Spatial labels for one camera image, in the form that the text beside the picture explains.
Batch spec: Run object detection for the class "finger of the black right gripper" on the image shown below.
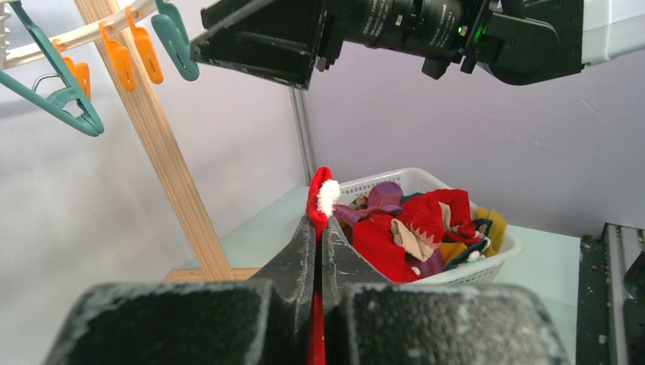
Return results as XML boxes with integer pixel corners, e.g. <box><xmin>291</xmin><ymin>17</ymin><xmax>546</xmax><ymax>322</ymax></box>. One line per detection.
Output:
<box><xmin>189</xmin><ymin>0</ymin><xmax>326</xmax><ymax>90</ymax></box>

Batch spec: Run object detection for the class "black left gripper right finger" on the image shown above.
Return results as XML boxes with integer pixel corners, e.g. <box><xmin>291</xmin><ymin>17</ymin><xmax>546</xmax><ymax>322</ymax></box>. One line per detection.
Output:
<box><xmin>321</xmin><ymin>218</ymin><xmax>570</xmax><ymax>364</ymax></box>

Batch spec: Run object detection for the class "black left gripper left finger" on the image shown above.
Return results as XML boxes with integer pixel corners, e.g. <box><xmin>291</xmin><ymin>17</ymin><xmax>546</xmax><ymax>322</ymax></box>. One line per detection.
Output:
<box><xmin>44</xmin><ymin>217</ymin><xmax>316</xmax><ymax>364</ymax></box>

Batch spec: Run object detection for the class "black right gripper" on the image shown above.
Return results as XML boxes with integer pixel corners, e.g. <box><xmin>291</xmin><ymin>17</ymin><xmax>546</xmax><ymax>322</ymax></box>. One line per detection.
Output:
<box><xmin>322</xmin><ymin>1</ymin><xmax>584</xmax><ymax>86</ymax></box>

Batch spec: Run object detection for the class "red Santa sock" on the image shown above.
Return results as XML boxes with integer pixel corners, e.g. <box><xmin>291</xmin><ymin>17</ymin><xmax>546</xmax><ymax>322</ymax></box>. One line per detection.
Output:
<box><xmin>305</xmin><ymin>167</ymin><xmax>340</xmax><ymax>365</ymax></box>

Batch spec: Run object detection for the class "pile of colourful socks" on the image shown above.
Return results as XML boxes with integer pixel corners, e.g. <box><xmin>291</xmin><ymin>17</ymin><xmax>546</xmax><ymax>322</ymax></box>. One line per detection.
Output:
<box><xmin>333</xmin><ymin>182</ymin><xmax>507</xmax><ymax>283</ymax></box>

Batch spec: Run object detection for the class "wooden hanger stand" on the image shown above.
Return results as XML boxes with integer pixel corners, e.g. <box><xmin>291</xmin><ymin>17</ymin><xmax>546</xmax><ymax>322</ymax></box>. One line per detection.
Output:
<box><xmin>72</xmin><ymin>0</ymin><xmax>260</xmax><ymax>283</ymax></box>

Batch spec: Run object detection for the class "white oval clip hanger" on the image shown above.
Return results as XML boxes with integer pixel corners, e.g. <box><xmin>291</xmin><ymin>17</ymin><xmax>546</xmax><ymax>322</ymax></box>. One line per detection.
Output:
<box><xmin>1</xmin><ymin>0</ymin><xmax>157</xmax><ymax>70</ymax></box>

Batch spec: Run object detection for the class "teal clothespin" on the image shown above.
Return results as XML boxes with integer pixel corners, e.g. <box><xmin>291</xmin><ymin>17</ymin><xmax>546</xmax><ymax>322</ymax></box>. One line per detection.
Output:
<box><xmin>151</xmin><ymin>0</ymin><xmax>199</xmax><ymax>81</ymax></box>
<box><xmin>1</xmin><ymin>1</ymin><xmax>104</xmax><ymax>137</ymax></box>

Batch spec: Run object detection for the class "orange clothespin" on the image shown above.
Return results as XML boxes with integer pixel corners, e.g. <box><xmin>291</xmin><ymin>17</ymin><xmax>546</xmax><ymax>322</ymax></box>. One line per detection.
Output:
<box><xmin>52</xmin><ymin>39</ymin><xmax>92</xmax><ymax>100</ymax></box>
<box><xmin>125</xmin><ymin>5</ymin><xmax>164</xmax><ymax>84</ymax></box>
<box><xmin>99</xmin><ymin>21</ymin><xmax>136</xmax><ymax>92</ymax></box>

